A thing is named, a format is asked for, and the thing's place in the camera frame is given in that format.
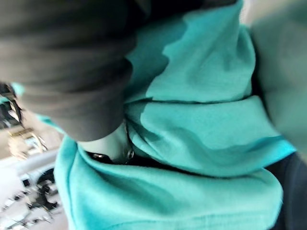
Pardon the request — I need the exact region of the teal cloth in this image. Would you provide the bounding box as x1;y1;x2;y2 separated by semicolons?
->
0;0;297;230

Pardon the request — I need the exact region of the dark blue fabric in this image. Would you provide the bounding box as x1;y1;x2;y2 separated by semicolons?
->
266;147;307;230

